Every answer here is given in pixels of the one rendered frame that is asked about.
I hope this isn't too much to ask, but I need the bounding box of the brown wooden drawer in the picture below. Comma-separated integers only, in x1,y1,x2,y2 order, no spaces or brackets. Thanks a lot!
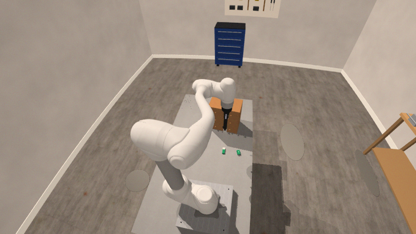
229,111,239,120
212,108,223,117
227,126,237,133
215,116,223,124
213,123,223,130
227,119,238,127

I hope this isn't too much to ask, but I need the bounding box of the brown wooden chest of drawers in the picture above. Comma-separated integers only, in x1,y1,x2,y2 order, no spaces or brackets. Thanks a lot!
209,97,243,125

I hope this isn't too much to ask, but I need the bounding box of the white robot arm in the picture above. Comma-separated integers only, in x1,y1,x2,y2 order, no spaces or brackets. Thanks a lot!
130,78,236,218

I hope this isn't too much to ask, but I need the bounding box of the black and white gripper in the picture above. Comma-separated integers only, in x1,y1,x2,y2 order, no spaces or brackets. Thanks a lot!
222,108,232,133

